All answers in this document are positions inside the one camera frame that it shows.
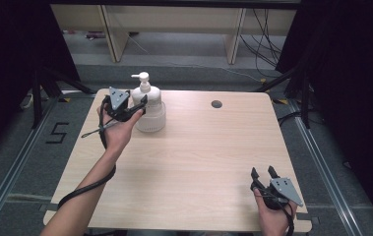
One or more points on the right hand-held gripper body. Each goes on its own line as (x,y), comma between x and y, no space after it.
(280,193)

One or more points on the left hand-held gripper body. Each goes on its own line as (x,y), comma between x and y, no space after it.
(119,98)

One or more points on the white pump bottle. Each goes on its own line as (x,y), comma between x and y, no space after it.
(148,93)

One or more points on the person's right hand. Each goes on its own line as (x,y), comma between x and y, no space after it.
(272,219)

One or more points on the person's left hand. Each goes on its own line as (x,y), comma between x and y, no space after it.
(118,132)

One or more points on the black metal stand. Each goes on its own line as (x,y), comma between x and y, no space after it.
(43,95)
(300,91)

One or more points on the beige desk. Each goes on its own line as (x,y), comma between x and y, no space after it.
(174,19)

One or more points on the black curtain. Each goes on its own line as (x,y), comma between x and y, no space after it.
(13,65)
(354,82)

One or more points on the metal floor rail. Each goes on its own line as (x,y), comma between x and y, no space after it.
(13,170)
(328,177)

